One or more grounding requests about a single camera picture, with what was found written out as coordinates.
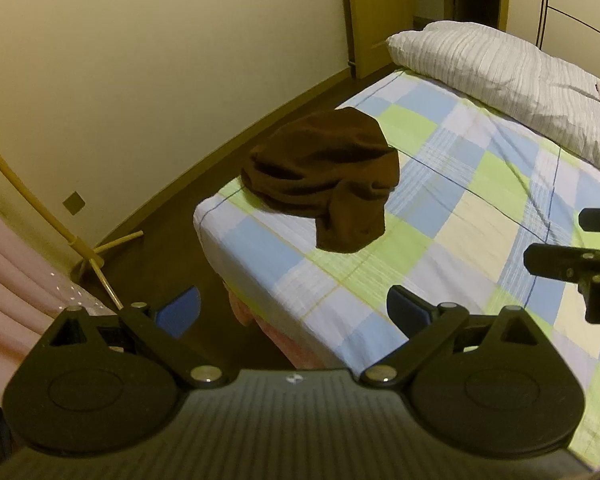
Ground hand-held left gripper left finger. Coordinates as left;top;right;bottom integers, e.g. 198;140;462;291
47;285;233;389

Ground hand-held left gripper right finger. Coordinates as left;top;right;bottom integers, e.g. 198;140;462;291
360;285;543;390

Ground brown garment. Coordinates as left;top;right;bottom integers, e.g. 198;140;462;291
241;106;401;254

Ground bed with checkered sheet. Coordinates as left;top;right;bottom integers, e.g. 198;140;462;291
193;67;600;473

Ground pink quilted fabric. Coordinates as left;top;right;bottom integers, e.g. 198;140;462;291
0;194;112;403

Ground yellow metal rack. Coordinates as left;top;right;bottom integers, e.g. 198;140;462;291
0;129;144;312

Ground striped white pillow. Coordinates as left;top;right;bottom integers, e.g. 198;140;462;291
386;20;600;183

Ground wall socket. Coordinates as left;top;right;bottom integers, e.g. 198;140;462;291
62;190;87;215

